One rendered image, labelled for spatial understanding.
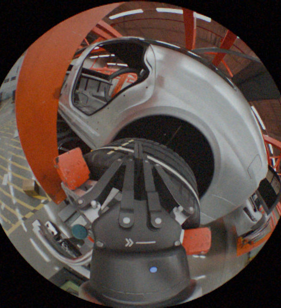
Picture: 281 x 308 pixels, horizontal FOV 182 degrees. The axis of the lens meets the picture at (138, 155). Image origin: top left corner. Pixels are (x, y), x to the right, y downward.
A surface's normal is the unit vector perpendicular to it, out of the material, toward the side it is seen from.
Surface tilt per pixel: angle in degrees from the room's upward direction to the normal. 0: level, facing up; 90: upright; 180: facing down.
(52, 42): 90
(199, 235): 55
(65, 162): 45
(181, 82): 90
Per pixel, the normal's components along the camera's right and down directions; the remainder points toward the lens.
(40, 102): 0.80, 0.58
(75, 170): 0.88, -0.10
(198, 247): -0.40, -0.89
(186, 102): -0.39, 0.37
